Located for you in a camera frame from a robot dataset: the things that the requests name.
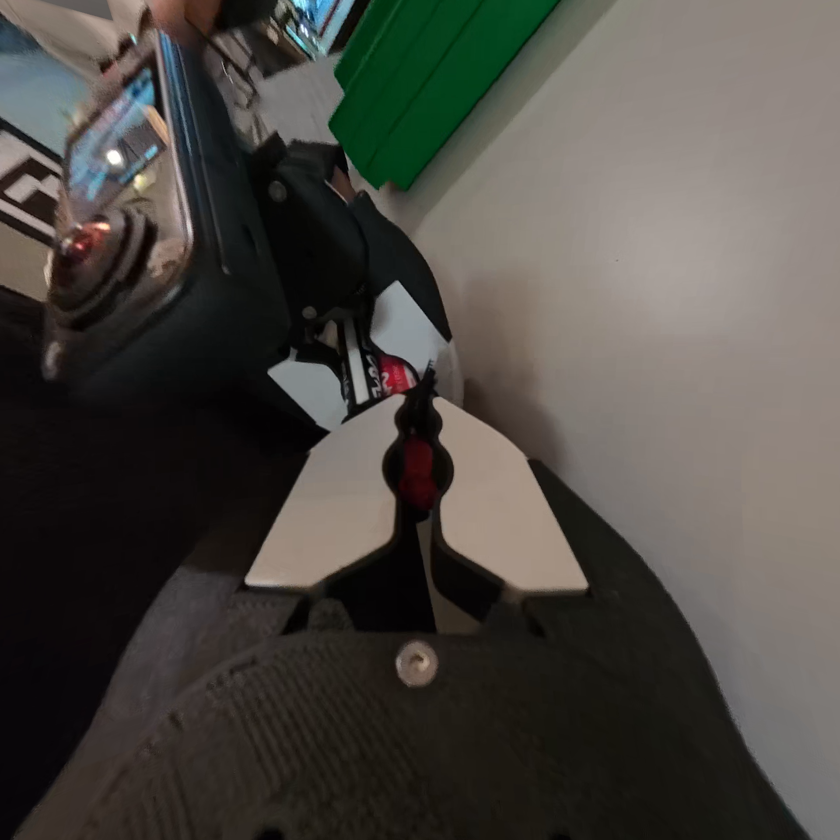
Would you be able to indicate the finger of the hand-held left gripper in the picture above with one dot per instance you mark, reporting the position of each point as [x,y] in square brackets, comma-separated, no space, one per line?
[308,387]
[410,321]

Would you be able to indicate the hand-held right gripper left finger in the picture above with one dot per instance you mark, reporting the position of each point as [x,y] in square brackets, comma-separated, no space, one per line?
[328,518]

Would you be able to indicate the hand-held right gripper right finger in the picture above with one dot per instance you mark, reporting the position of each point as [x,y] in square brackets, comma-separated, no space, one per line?
[505,518]

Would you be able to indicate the red dry erase marker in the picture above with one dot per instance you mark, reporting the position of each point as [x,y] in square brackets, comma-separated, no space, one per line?
[401,374]

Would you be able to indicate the black dry erase marker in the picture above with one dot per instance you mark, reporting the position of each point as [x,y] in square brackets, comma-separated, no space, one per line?
[364,374]

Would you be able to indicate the framed black-white tag sign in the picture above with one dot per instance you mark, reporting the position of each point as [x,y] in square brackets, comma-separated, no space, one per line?
[26,190]

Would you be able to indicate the green plastic bin stack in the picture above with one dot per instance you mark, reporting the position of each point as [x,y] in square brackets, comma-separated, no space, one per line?
[426,79]

